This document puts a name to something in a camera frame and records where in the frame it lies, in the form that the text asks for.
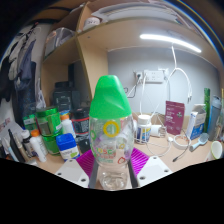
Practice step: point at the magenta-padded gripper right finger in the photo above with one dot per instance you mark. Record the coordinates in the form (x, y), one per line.
(140, 161)

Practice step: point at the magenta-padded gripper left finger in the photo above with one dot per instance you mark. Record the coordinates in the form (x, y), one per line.
(85, 163)

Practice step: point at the clear bottle with green cap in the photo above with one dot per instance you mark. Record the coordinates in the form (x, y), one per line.
(110, 100)

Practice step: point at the white box with blue lid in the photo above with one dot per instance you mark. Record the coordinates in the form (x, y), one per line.
(67, 146)

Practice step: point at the white pill bottle blue label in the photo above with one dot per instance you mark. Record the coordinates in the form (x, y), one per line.
(144, 128)

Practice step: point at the white bottle with orange cap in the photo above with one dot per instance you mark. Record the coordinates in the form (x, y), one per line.
(38, 146)
(67, 126)

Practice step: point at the dark jar with red label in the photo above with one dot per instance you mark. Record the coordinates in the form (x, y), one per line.
(81, 122)

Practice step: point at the magenta packet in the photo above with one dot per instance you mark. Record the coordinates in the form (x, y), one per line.
(175, 116)

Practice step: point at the white and blue carton box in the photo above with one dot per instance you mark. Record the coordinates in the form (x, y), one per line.
(196, 121)

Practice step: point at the black appliance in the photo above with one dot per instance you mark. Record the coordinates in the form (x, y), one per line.
(65, 96)

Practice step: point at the tall green bottle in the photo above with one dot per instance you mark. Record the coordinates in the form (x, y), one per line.
(207, 110)

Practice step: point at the grey shaker bottle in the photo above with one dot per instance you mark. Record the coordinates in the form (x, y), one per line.
(215, 116)

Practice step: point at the hanging dark clothes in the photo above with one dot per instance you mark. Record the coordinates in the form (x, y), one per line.
(23, 73)

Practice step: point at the white wall power outlet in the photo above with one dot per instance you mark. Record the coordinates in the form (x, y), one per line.
(154, 76)

